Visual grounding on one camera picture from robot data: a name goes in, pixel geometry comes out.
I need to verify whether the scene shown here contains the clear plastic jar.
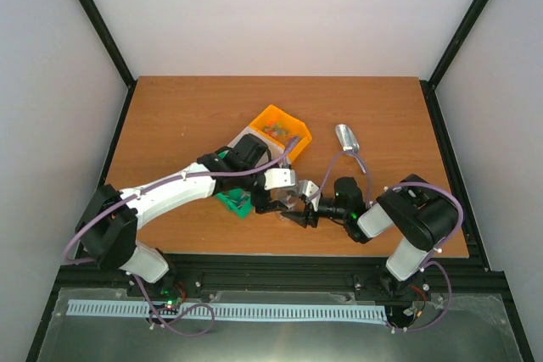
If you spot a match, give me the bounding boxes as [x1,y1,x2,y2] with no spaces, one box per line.
[275,184,305,225]

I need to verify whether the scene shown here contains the green plastic candy bin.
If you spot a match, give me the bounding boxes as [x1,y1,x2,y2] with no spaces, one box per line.
[215,146,253,219]

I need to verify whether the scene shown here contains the white plastic candy bin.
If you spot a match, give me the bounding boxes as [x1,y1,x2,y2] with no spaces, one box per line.
[227,125,285,159]

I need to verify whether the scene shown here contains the metal candy scoop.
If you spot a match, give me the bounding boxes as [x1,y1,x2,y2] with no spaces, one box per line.
[334,124,367,174]

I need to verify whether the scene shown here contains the orange plastic candy bin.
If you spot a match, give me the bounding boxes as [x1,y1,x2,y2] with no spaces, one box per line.
[249,104,312,163]

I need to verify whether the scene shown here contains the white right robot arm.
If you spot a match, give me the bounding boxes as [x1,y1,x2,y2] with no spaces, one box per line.
[282,174,464,283]

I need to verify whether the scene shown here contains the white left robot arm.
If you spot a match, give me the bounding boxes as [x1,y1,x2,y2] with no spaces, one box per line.
[74,134,299,297]

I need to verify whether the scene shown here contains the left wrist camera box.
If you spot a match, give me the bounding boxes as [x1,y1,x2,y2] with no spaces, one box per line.
[264,168,297,191]

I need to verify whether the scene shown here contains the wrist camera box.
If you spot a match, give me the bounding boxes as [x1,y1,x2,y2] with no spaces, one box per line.
[264,168,297,191]
[297,180,319,203]

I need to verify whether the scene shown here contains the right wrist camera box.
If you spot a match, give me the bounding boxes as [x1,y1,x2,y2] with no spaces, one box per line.
[297,180,319,203]

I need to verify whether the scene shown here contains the black aluminium frame base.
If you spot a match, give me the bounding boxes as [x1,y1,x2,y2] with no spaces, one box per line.
[27,81,533,361]

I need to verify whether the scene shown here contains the light blue slotted cable duct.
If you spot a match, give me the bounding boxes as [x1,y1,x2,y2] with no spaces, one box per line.
[65,299,387,325]

